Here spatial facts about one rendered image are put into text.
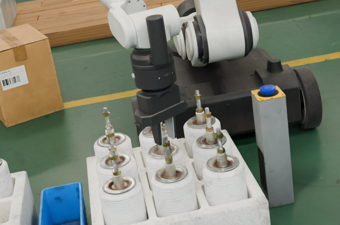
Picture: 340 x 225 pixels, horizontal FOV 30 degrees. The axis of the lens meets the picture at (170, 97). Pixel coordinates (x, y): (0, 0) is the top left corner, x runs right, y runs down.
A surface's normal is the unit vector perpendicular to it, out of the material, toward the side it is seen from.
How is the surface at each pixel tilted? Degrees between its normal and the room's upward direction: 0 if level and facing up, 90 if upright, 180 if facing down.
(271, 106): 90
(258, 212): 90
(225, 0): 62
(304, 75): 18
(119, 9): 12
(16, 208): 0
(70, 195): 88
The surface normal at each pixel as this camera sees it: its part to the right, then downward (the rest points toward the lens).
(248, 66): -0.14, -0.91
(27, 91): 0.46, 0.26
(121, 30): -0.91, 0.28
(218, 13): 0.00, -0.33
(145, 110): -0.77, 0.35
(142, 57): -0.36, -0.35
